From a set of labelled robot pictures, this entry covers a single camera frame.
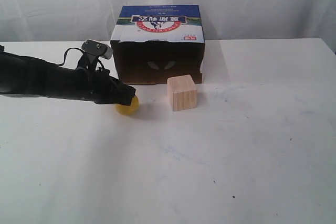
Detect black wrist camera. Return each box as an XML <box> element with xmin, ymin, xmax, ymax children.
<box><xmin>81</xmin><ymin>39</ymin><xmax>113</xmax><ymax>59</ymax></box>

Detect blue white cardboard box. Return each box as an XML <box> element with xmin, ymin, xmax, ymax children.
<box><xmin>110</xmin><ymin>5</ymin><xmax>205</xmax><ymax>85</ymax></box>

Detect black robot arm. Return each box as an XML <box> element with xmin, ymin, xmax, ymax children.
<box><xmin>1</xmin><ymin>40</ymin><xmax>135</xmax><ymax>105</ymax></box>

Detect black camera cable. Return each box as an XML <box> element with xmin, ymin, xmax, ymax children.
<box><xmin>56</xmin><ymin>47</ymin><xmax>86</xmax><ymax>67</ymax></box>

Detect light wooden cube block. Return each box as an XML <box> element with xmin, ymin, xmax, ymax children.
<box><xmin>167</xmin><ymin>74</ymin><xmax>197</xmax><ymax>111</ymax></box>

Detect yellow tennis ball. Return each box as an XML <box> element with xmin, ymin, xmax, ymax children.
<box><xmin>115</xmin><ymin>95</ymin><xmax>140</xmax><ymax>115</ymax></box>

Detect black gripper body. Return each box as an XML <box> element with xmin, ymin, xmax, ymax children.
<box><xmin>75</xmin><ymin>68</ymin><xmax>123</xmax><ymax>104</ymax></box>

